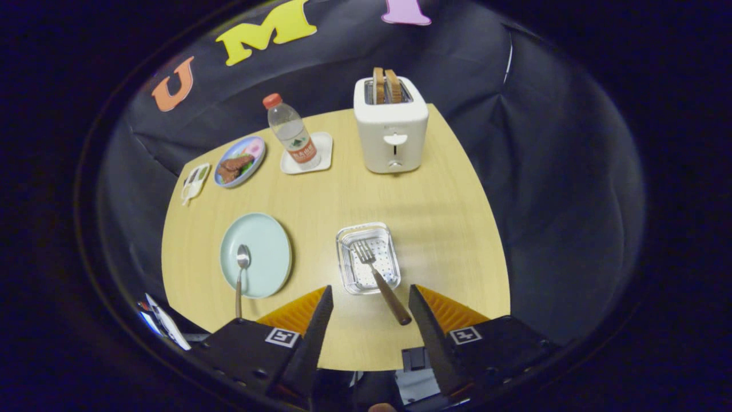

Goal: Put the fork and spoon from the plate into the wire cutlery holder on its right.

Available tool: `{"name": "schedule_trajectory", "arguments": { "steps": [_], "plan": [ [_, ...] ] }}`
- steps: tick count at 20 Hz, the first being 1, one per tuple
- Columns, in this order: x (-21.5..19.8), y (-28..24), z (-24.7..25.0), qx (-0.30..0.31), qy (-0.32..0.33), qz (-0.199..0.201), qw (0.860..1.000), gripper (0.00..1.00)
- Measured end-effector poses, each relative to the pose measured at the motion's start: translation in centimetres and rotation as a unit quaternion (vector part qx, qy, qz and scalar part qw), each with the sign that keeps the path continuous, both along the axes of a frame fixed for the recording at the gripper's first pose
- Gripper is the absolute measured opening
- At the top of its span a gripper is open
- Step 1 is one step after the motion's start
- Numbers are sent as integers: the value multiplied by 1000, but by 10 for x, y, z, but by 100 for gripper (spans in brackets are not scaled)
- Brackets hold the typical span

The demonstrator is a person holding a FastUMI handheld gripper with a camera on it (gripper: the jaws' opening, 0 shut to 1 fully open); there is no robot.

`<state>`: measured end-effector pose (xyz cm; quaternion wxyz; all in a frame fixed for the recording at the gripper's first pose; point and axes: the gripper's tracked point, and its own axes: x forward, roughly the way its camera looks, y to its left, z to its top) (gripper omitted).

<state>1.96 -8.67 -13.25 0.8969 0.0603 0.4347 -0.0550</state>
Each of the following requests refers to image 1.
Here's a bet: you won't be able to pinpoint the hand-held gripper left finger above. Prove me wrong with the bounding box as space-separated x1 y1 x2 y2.
192 285 335 410

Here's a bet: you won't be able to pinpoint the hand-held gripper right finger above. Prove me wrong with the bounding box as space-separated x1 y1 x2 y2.
408 284 559 399

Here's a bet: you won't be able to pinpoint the wooden handled fork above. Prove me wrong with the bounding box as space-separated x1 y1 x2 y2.
353 240 413 326

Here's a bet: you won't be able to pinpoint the wooden handled spoon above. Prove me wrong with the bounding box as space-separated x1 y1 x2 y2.
234 244 252 319

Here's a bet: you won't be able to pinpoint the clear plastic drain tray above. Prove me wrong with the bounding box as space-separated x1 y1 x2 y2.
336 222 401 296

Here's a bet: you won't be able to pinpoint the pale green plate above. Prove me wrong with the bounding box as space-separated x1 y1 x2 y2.
220 213 293 299

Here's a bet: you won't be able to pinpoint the white and blue flat object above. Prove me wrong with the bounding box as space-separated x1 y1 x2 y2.
137 293 192 351

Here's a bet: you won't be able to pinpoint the brown meat slices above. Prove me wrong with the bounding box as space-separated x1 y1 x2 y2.
217 153 255 184

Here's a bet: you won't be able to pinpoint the white square coaster tray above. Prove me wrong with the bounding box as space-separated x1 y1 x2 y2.
280 132 334 175

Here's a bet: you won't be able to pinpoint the white compartment sauce dish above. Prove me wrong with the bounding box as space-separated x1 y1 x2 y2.
181 163 211 207

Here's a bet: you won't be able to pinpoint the colourful printed plate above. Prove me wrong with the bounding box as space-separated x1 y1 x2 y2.
213 136 266 189

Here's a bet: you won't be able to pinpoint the clear water bottle red cap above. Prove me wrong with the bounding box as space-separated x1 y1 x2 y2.
262 93 322 171

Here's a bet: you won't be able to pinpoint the white toaster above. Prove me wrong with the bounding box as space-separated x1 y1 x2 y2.
353 76 429 175

